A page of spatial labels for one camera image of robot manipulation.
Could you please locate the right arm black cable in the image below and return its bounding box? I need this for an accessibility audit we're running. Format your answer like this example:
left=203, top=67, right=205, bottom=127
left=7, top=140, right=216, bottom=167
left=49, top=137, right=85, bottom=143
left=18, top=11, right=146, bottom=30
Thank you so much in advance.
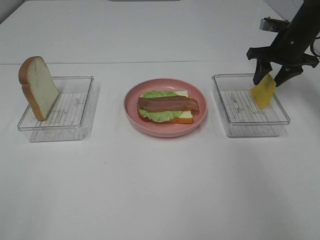
left=308, top=36, right=320, bottom=57

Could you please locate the dark brown bacon strip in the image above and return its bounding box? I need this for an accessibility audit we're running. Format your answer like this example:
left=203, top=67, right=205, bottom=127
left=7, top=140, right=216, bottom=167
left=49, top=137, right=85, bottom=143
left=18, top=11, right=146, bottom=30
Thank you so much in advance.
left=137, top=97, right=148, bottom=109

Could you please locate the pink bacon strip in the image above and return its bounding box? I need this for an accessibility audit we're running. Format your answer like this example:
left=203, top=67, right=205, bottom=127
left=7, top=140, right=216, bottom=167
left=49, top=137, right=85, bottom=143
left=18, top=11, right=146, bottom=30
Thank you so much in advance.
left=144, top=95, right=199, bottom=112

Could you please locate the right clear plastic tray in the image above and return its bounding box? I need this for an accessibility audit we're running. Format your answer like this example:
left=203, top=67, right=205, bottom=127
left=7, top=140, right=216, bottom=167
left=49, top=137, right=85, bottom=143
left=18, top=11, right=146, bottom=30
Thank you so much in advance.
left=212, top=73, right=291, bottom=138

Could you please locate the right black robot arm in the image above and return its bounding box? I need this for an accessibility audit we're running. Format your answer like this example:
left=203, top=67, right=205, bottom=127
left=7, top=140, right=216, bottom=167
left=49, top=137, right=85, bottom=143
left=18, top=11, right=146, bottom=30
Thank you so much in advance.
left=246, top=0, right=320, bottom=87

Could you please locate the clear plastic tray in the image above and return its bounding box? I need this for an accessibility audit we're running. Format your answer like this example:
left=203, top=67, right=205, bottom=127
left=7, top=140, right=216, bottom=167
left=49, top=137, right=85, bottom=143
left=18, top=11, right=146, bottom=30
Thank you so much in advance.
left=212, top=73, right=291, bottom=138
left=17, top=76, right=100, bottom=143

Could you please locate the pink plate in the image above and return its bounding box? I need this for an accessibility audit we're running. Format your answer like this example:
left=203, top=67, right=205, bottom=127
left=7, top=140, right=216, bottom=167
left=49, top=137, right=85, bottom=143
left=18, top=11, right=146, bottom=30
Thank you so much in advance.
left=123, top=78, right=208, bottom=138

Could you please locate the bread slice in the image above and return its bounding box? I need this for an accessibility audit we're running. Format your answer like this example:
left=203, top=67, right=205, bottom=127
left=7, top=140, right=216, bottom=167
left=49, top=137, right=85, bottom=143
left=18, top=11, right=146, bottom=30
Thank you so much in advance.
left=138, top=90, right=195, bottom=125
left=18, top=56, right=59, bottom=121

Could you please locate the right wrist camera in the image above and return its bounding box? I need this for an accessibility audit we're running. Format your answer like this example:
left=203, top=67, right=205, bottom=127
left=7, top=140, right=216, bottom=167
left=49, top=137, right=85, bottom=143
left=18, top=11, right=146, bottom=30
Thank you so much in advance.
left=259, top=17, right=291, bottom=33

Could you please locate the yellow cheese slice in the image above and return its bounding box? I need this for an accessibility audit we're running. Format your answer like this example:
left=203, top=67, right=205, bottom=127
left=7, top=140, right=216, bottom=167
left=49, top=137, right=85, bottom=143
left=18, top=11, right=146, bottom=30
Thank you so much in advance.
left=250, top=73, right=277, bottom=109

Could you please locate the left clear plastic tray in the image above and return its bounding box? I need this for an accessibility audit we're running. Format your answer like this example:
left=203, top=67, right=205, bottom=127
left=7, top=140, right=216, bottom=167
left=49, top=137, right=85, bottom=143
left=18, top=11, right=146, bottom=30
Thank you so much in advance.
left=17, top=76, right=100, bottom=143

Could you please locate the green lettuce leaf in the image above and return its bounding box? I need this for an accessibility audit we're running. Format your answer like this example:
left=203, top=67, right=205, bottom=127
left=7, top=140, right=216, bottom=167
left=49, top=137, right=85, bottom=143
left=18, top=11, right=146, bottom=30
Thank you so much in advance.
left=137, top=90, right=189, bottom=123

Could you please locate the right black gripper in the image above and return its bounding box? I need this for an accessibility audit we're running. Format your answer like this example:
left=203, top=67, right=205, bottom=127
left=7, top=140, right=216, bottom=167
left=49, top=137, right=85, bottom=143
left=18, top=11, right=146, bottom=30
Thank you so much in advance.
left=246, top=15, right=320, bottom=87

